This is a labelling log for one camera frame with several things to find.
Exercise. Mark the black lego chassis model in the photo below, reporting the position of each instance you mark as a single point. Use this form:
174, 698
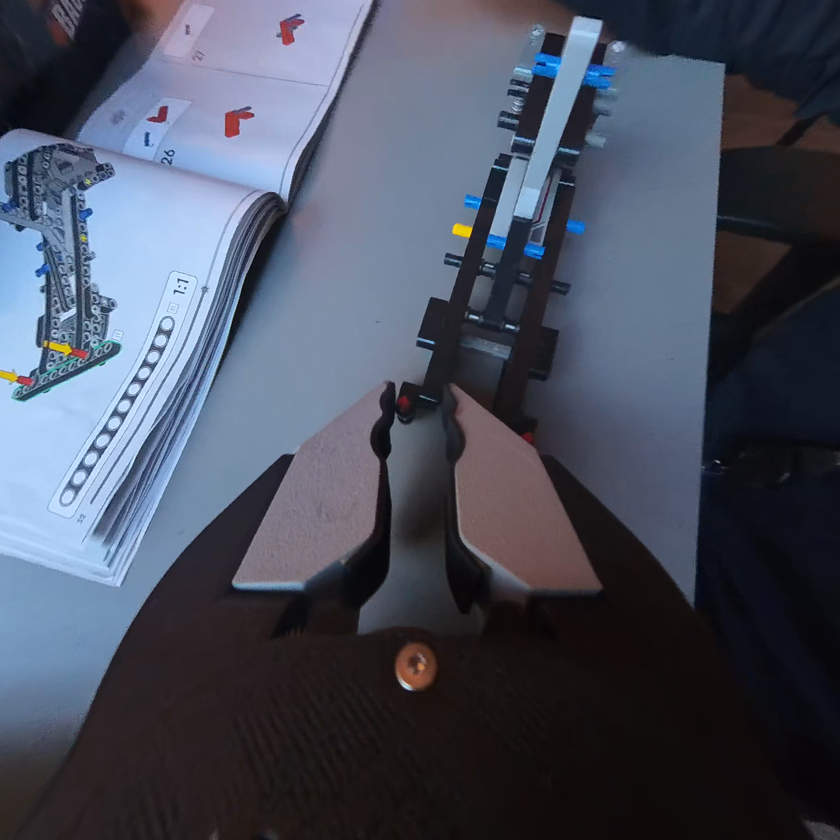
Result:
505, 289

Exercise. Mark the black lego set box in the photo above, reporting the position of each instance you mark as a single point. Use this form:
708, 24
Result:
59, 59

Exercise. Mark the lego instruction booklet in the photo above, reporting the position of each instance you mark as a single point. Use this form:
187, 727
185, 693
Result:
164, 229

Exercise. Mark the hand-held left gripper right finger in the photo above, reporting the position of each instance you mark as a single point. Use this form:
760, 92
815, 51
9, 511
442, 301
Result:
518, 518

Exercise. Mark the dark chair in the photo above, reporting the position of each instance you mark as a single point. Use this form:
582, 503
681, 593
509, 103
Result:
774, 197

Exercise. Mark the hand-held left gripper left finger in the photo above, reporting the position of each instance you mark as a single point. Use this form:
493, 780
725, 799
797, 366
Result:
308, 505

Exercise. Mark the person's dark clothed body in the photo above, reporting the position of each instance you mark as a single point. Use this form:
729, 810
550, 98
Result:
774, 590

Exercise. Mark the black belt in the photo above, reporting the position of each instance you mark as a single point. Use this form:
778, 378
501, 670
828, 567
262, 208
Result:
781, 459

